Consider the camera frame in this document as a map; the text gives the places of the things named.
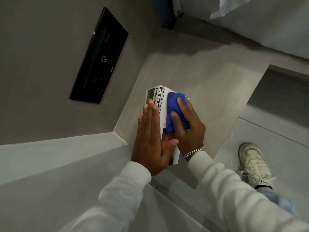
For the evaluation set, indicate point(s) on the person's left hand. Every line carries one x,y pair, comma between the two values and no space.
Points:
147,147

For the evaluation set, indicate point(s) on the person's right hand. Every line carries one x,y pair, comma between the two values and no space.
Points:
189,132

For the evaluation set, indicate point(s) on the person's right thumb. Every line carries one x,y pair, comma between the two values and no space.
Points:
175,124

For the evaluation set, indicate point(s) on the person's left little finger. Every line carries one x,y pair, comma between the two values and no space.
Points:
140,125

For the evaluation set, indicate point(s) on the person's left thumb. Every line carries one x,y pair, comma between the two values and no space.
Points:
170,148

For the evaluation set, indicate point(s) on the person's left middle finger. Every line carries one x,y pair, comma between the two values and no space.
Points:
151,115

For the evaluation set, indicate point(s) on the white spiral-bound calendar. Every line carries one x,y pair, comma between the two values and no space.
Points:
163,103

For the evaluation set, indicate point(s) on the blue cleaning cloth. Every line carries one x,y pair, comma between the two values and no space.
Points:
171,101

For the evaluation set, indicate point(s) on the person's left forearm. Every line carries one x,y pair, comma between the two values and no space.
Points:
115,200

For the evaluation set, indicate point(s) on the person's right forearm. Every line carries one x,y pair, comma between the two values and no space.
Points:
236,198

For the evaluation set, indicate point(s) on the white sneaker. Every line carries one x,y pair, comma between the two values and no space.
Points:
256,164

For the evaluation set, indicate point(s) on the light blue jeans leg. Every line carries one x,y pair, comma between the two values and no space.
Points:
277,199

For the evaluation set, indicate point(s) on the white bed linen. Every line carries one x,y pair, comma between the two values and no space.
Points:
270,24

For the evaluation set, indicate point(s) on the black wall control panel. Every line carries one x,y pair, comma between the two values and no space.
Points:
99,55

